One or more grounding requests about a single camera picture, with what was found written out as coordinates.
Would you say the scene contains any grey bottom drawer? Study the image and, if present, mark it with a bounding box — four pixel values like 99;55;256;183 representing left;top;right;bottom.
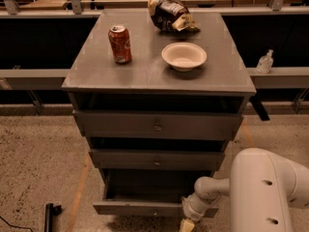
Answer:
93;169;214;217

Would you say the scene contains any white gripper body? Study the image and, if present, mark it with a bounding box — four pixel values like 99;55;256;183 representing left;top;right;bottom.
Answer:
182;193;210;222

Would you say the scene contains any grey drawer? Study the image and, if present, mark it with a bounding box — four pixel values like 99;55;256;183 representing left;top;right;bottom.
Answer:
89;149;224;171
73;110;243;141
93;169;214;217

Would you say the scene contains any red soda can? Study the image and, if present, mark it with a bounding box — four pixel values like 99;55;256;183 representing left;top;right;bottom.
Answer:
108;25;132;64

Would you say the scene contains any grey middle drawer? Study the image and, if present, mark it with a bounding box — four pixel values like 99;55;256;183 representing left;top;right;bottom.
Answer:
89;149;224;171

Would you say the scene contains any black post on floor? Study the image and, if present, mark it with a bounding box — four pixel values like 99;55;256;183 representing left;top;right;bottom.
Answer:
44;203;62;232

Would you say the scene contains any crumpled chip bag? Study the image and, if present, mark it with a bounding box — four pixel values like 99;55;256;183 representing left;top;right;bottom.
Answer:
148;0;200;32

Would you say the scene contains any grey metal railing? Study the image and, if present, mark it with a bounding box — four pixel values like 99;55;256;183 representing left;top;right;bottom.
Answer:
0;0;309;113

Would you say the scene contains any grey top drawer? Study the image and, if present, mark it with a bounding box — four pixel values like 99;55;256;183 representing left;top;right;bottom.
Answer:
73;110;243;141

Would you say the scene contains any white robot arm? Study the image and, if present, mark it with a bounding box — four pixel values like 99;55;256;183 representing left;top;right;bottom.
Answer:
180;148;309;232

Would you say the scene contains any clear sanitizer pump bottle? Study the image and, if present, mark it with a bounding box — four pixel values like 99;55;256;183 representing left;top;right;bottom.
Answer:
255;49;273;74

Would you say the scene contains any grey wooden drawer cabinet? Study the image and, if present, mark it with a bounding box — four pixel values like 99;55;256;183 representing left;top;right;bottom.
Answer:
61;10;257;195

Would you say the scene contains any white paper bowl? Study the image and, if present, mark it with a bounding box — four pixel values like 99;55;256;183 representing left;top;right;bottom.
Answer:
161;43;208;72

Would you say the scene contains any black cable on floor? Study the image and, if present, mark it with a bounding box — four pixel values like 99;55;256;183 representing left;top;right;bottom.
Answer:
0;215;35;232

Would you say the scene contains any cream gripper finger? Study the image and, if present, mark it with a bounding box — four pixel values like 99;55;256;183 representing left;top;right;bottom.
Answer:
179;218;195;232

